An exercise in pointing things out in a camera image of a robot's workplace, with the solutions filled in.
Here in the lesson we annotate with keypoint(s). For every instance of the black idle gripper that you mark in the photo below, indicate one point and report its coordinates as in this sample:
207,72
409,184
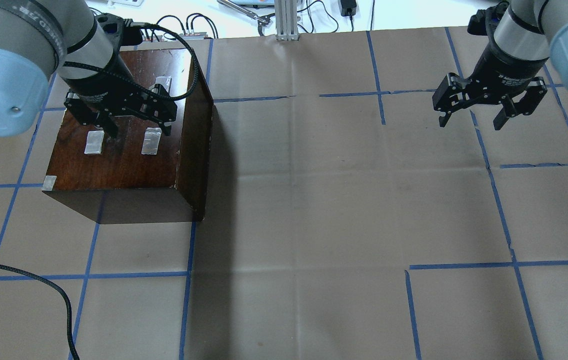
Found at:
501,71

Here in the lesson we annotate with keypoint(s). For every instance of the black gripper over cabinet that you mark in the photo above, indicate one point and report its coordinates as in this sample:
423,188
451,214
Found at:
98,84

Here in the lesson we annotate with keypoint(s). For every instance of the silver robot arm over cabinet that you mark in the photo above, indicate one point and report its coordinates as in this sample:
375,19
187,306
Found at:
40,38

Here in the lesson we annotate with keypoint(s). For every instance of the dark wooden drawer cabinet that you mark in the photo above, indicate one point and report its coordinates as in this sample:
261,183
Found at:
122,186

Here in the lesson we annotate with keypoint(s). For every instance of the silver connector block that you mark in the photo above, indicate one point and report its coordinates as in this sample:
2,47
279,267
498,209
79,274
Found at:
195,35

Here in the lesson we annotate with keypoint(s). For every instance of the grey tape patch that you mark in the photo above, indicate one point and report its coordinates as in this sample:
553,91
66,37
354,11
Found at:
94,142
151,140
165,81

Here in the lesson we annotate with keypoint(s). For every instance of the black power adapter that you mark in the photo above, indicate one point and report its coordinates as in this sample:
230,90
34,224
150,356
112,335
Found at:
348,8

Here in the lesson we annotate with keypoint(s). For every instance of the aluminium extrusion post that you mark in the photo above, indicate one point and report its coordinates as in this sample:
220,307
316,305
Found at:
286,20

